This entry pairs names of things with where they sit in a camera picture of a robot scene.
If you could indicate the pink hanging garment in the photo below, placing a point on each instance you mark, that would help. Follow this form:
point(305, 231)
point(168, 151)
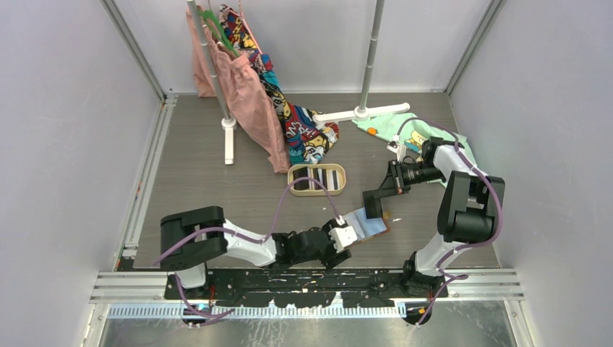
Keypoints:
point(249, 104)

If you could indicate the white rack stand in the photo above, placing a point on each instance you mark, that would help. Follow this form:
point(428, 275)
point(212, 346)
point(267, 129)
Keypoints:
point(228, 122)
point(362, 111)

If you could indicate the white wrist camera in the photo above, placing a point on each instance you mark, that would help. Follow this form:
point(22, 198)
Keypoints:
point(397, 146)
point(343, 237)

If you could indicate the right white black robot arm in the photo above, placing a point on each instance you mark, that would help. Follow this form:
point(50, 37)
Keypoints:
point(469, 213)

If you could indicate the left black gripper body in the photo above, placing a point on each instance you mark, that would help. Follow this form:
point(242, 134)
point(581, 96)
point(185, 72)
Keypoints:
point(328, 255)

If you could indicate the right white rack stand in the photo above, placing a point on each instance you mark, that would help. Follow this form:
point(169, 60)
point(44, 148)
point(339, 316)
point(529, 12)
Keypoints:
point(362, 111)

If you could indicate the brown leather card holder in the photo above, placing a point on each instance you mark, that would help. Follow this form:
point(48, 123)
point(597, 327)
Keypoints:
point(364, 227)

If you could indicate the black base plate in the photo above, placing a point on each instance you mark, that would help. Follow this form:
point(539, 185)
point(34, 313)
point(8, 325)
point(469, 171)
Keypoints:
point(409, 293)

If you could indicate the mint green garment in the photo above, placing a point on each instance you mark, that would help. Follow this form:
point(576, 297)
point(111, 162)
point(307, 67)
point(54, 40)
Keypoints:
point(413, 134)

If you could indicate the colourful comic print garment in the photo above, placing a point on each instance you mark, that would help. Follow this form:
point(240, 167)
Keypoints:
point(307, 141)

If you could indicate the beige oval card tray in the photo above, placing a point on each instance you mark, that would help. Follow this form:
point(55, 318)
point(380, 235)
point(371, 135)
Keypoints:
point(311, 180)

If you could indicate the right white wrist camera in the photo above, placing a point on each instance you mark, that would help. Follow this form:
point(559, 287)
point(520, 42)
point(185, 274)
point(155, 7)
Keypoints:
point(397, 146)

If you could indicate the green clothes hanger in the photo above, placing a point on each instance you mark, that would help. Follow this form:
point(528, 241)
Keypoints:
point(218, 32)

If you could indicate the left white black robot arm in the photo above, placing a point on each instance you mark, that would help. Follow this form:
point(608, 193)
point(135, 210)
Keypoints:
point(190, 239)

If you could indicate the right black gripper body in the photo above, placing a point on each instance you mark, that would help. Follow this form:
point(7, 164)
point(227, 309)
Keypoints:
point(413, 173)

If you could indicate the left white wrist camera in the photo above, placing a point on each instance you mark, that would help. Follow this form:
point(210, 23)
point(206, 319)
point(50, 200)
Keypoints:
point(343, 237)

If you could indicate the left white rack stand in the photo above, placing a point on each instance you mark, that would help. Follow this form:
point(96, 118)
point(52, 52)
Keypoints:
point(228, 122)

